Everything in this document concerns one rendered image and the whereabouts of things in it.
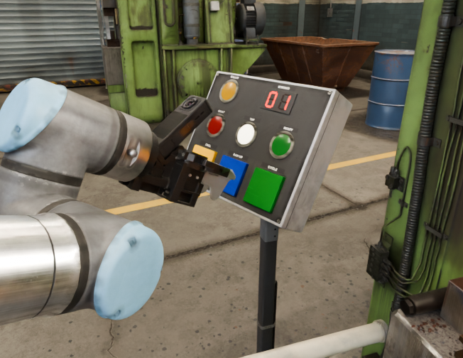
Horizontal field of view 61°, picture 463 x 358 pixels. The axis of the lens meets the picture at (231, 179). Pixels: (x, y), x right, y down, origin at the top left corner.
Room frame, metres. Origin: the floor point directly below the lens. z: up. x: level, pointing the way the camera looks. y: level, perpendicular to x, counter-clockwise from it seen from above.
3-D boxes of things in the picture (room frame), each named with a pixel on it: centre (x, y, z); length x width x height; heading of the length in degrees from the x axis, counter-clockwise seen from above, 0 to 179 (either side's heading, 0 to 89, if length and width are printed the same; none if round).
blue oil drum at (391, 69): (4.93, -2.00, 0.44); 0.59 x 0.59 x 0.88
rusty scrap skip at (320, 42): (7.47, -1.50, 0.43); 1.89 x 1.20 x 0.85; 27
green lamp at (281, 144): (0.75, -0.10, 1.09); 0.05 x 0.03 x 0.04; 18
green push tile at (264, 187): (0.72, -0.07, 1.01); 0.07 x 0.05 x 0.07; 43
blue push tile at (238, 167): (0.79, 0.00, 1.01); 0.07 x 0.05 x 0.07; 43
